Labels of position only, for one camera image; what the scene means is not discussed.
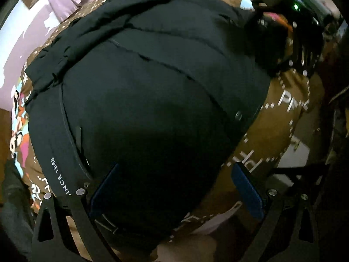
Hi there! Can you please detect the brown wooden headboard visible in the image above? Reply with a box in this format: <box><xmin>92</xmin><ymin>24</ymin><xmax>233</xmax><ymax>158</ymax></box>
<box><xmin>0</xmin><ymin>109</ymin><xmax>11</xmax><ymax>186</ymax></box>

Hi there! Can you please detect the brown patterned cartoon quilt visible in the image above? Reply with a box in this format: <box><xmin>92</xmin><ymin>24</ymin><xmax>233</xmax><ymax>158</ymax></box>
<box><xmin>9</xmin><ymin>0</ymin><xmax>328</xmax><ymax>262</ymax></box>

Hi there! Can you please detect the grey jeans leg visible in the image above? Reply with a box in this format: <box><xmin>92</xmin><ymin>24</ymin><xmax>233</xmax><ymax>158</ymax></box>
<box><xmin>1</xmin><ymin>160</ymin><xmax>34</xmax><ymax>261</ymax></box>

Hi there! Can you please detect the black jacket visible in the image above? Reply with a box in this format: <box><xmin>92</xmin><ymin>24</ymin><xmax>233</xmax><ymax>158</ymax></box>
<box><xmin>26</xmin><ymin>0</ymin><xmax>270</xmax><ymax>255</ymax></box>

